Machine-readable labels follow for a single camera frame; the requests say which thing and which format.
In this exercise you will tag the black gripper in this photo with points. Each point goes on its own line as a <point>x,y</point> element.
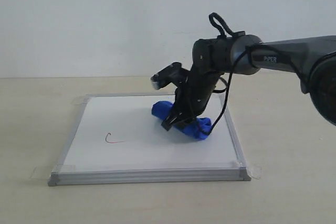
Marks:
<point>184,111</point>

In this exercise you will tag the blue microfibre cloth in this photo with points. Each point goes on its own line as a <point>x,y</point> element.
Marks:
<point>161,110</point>

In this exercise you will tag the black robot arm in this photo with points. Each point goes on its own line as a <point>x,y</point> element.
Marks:
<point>312,60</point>

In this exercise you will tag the white board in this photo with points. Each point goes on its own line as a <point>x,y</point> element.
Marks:
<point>116,139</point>

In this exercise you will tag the clear tape back left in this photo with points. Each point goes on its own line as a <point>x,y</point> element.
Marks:
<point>80,100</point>

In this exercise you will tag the clear tape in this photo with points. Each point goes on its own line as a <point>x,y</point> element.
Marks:
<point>253,171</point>
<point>39,172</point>
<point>80,100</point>

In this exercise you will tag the clear tape front right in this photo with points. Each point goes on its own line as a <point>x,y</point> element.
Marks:
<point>253,171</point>

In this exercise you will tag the clear tape front left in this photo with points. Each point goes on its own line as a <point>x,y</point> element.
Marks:
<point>39,172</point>

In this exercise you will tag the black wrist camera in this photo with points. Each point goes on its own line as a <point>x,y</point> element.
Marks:
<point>173,73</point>

